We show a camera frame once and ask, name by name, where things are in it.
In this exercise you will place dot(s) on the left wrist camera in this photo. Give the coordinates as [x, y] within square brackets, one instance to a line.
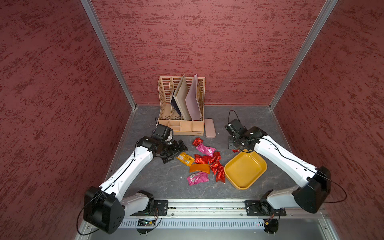
[163, 134]

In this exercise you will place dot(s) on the pink folder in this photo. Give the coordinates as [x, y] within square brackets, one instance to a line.
[192, 101]

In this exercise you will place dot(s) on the dark blue notebook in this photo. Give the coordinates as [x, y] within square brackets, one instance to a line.
[175, 106]

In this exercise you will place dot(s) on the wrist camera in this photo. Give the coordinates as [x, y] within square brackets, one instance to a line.
[163, 134]
[235, 128]

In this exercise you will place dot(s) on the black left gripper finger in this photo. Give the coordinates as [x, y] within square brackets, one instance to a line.
[182, 147]
[168, 158]

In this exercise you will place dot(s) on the orange tea bag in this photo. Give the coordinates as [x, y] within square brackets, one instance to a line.
[205, 168]

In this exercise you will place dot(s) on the yellow plastic storage box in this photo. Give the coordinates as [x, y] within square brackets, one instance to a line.
[244, 169]

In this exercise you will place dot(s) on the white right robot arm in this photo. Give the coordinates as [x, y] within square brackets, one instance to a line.
[313, 185]

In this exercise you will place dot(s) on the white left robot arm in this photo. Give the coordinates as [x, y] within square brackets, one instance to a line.
[105, 206]

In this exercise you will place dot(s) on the yellow tea bag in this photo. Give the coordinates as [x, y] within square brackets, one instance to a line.
[186, 159]

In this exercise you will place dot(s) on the magenta tea bag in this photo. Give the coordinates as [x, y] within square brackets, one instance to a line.
[209, 151]
[198, 178]

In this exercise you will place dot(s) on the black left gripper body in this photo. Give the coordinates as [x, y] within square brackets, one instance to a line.
[168, 150]

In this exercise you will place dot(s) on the beige plastic file organizer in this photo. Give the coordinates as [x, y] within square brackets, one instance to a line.
[168, 116]

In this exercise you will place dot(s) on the beige folder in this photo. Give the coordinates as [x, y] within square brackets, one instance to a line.
[180, 96]

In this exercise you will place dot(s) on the red tea bag top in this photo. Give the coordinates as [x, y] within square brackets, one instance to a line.
[197, 142]

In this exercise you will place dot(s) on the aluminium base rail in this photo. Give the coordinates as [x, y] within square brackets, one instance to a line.
[225, 219]

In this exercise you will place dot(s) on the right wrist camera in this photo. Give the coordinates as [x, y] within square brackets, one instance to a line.
[235, 128]

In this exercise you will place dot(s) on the red tea bag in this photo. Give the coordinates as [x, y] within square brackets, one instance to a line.
[220, 173]
[214, 161]
[197, 142]
[202, 159]

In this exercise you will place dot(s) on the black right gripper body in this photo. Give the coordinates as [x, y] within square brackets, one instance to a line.
[237, 143]

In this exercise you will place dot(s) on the pink eraser case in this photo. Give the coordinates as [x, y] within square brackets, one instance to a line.
[210, 130]

